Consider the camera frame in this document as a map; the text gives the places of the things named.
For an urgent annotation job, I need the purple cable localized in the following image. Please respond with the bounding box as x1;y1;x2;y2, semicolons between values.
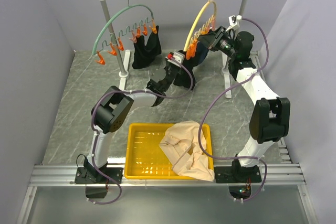
198;17;268;201
90;58;196;205

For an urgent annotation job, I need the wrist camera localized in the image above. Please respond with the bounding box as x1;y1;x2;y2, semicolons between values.
166;52;185;67
226;15;242;31

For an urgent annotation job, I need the beige cloth underwear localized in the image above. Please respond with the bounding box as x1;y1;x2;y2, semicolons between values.
159;121;215;182

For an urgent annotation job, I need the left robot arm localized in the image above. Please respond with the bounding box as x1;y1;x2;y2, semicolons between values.
83;60;182;183

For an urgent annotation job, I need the yellow clip hanger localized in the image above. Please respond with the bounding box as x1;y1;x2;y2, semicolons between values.
183;0;218;59

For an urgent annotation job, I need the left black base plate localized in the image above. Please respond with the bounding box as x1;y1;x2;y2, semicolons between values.
75;167;123;184

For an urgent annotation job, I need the black hanging underwear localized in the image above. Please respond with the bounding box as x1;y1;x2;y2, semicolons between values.
132;25;162;69

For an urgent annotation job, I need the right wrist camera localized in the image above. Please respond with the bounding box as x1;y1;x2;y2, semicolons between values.
226;15;242;31

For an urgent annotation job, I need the orange clothes peg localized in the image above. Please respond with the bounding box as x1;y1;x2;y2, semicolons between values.
186;44;197;60

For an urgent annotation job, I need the green clip hanger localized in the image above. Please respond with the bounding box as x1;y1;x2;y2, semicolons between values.
91;0;155;57

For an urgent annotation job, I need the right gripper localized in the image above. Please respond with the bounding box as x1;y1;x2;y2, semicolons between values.
196;26;238;60

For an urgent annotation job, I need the yellow plastic tray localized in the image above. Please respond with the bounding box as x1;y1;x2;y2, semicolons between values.
124;123;214;180

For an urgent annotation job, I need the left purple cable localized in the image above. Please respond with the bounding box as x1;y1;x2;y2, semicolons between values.
90;58;196;205

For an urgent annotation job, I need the black underwear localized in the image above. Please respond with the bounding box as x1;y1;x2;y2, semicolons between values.
173;56;202;90
132;25;162;69

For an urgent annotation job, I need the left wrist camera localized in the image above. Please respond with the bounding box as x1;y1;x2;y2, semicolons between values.
166;52;185;67

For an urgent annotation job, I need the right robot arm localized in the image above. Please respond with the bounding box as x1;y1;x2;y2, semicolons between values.
198;26;290;183

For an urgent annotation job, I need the navy white hanging underwear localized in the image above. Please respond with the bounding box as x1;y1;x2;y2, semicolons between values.
195;42;209;66

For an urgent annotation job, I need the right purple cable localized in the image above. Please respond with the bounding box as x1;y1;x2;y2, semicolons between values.
198;17;268;201

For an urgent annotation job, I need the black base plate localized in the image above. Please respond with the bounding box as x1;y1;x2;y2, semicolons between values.
75;167;123;184
214;166;262;184

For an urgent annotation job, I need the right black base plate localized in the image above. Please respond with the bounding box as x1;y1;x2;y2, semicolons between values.
214;166;262;184

